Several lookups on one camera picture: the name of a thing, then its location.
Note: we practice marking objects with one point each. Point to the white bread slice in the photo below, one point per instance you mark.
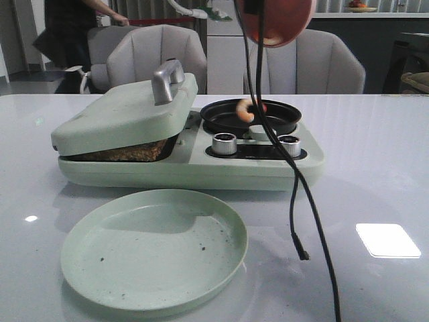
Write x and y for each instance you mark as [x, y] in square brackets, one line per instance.
[138, 153]

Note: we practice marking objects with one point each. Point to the orange shrimp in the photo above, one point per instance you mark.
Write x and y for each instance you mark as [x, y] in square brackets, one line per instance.
[243, 110]

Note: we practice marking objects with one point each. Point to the mint green sandwich maker lid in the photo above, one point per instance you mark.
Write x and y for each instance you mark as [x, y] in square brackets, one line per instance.
[132, 114]

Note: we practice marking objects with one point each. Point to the pink bowl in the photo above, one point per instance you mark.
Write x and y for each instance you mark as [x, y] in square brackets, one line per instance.
[274, 23]

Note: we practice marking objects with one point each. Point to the mint green breakfast maker base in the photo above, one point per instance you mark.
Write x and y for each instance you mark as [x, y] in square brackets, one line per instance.
[187, 167]

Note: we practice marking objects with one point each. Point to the left silver control knob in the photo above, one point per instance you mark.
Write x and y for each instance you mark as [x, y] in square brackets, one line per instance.
[224, 144]

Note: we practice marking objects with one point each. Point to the silver control knob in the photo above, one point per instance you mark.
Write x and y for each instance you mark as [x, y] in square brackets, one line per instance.
[224, 144]
[291, 145]

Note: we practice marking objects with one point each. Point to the black round frying pan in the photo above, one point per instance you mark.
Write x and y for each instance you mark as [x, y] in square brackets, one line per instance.
[220, 117]

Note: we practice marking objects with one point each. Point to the right silver control knob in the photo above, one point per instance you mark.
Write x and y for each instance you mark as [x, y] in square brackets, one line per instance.
[291, 145]

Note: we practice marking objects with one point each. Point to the mint green round plate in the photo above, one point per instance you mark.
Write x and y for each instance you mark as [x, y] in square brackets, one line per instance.
[158, 252]

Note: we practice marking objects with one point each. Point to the white refrigerator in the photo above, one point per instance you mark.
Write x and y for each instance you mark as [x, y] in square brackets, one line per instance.
[225, 53]

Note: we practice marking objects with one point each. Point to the right grey upholstered chair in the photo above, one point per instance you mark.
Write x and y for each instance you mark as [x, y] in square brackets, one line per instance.
[316, 62]

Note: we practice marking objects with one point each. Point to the grey upholstered chair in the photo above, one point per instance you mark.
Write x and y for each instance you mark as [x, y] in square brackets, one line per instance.
[143, 50]
[316, 62]

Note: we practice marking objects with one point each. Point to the left grey upholstered chair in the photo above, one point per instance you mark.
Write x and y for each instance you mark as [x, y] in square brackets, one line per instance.
[143, 50]

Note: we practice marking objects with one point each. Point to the red barrier belt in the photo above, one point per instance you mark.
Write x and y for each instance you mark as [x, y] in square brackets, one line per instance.
[159, 21]

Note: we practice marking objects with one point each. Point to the person in black shirt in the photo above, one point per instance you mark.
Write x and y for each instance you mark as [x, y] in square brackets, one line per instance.
[67, 23]

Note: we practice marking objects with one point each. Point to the fruit bowl on counter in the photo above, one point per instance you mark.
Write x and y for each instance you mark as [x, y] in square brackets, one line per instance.
[357, 6]

